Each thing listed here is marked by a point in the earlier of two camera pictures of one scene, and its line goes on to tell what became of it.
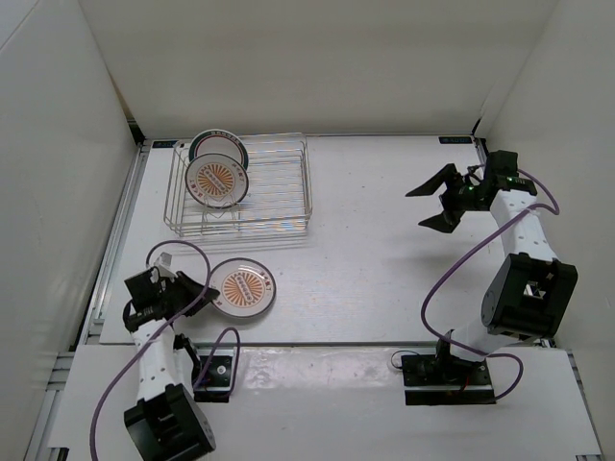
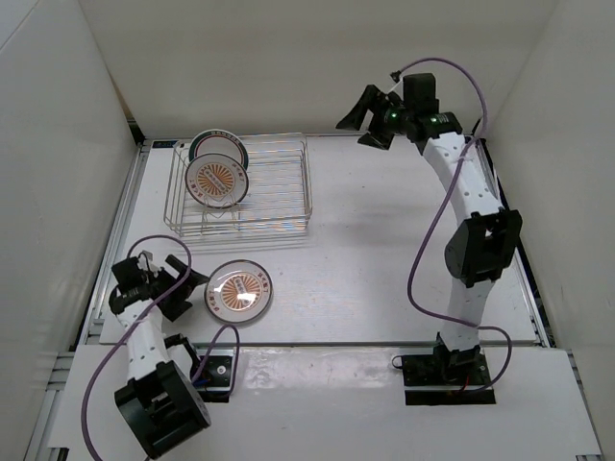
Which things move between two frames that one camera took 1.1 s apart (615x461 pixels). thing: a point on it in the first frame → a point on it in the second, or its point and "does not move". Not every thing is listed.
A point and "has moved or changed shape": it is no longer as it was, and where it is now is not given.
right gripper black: (449, 219) → (357, 117)
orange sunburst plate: (217, 181) does not move
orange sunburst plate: (247, 286) has moved or changed shape
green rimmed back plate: (219, 141) does not move
